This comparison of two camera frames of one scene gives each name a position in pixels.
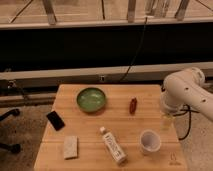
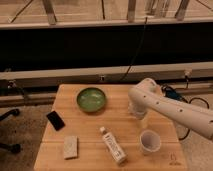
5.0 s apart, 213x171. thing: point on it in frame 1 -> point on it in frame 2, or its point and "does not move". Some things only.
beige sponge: (70, 146) does not move
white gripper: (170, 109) -> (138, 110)
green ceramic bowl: (91, 99) does not move
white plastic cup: (150, 141) does not move
